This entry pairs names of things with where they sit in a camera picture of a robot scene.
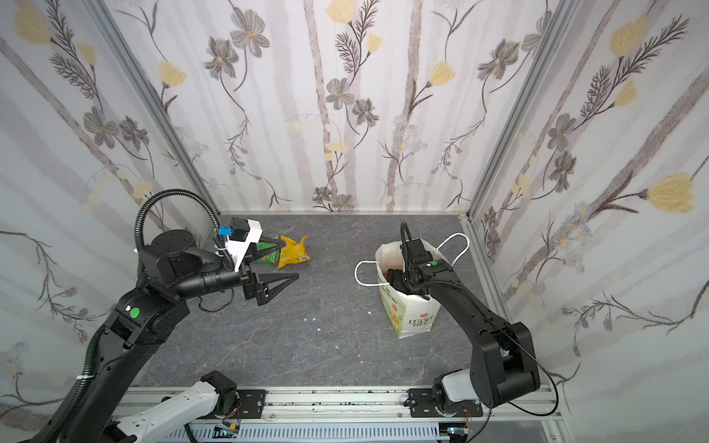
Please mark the white vented cable duct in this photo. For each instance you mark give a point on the white vented cable duct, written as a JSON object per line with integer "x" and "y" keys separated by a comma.
{"x": 328, "y": 432}

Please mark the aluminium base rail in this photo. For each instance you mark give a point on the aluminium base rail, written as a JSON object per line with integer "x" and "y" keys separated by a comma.
{"x": 372, "y": 404}

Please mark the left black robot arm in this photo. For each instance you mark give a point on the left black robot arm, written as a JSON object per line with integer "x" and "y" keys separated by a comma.
{"x": 172, "y": 270}

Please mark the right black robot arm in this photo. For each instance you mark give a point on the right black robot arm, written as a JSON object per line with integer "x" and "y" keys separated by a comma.
{"x": 503, "y": 366}

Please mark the green snack packet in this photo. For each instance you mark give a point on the green snack packet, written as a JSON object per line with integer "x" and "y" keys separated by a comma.
{"x": 269, "y": 253}

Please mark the yellow snack packet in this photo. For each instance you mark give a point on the yellow snack packet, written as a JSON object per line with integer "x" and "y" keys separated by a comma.
{"x": 293, "y": 252}

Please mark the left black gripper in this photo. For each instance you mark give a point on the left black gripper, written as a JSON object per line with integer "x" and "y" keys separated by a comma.
{"x": 251, "y": 285}

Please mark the white floral paper bag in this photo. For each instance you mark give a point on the white floral paper bag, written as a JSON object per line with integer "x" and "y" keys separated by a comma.
{"x": 407, "y": 304}

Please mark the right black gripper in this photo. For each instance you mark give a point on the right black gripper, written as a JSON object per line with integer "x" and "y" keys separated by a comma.
{"x": 403, "y": 271}

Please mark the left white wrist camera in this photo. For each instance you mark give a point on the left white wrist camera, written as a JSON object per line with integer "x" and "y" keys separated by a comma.
{"x": 238, "y": 235}

